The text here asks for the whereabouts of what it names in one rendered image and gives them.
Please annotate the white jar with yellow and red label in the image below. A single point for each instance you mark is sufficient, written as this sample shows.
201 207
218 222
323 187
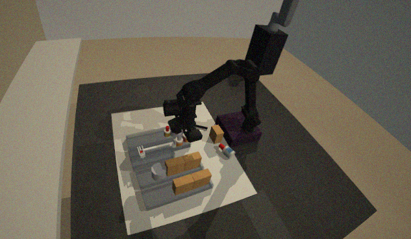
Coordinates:
178 140
184 139

